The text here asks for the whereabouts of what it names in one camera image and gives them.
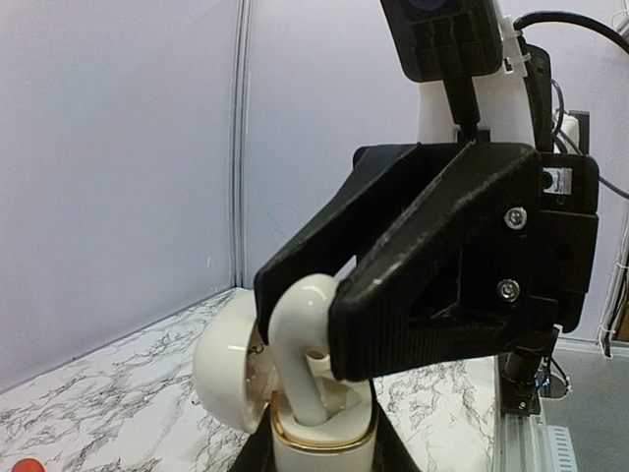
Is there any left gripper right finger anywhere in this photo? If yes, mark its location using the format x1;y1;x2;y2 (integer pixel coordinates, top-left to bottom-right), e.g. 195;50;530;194
370;381;421;472

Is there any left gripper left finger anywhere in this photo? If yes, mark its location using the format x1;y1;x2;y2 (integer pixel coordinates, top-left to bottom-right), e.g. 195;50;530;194
230;410;276;472

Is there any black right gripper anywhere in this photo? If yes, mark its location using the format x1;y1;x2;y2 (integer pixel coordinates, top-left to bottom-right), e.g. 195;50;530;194
329;143;599;382

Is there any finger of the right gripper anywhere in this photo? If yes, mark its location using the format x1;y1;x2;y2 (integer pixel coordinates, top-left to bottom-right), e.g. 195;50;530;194
255;143;464;343

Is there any white earbud charging case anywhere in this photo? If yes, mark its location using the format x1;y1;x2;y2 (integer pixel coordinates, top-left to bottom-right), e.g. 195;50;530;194
193;292;375;471

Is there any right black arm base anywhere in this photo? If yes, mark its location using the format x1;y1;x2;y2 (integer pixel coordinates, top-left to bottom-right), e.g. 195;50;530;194
498;327;560;416

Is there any red bottle cap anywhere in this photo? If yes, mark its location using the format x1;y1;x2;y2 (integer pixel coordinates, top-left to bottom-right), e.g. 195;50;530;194
11;457;45;472

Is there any front aluminium rail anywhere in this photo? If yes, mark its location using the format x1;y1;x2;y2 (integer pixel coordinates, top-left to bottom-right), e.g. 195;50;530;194
492;356;578;471

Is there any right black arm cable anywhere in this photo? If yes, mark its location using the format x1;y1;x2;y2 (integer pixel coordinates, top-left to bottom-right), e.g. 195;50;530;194
513;10;629;60

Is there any right aluminium frame post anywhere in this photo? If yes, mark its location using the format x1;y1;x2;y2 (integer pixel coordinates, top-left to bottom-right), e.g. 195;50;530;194
230;0;255;287

